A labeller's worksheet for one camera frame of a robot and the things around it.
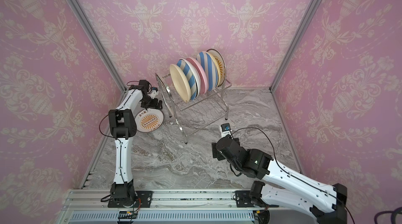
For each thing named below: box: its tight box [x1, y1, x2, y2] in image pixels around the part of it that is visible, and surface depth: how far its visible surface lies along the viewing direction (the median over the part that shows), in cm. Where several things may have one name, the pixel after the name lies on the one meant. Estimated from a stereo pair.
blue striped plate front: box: [195, 51, 219, 92], surface depth 77 cm
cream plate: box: [169, 63, 192, 104], surface depth 79 cm
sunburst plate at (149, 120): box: [134, 108, 165, 133], surface depth 105 cm
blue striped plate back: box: [176, 58, 201, 101], surface depth 71 cm
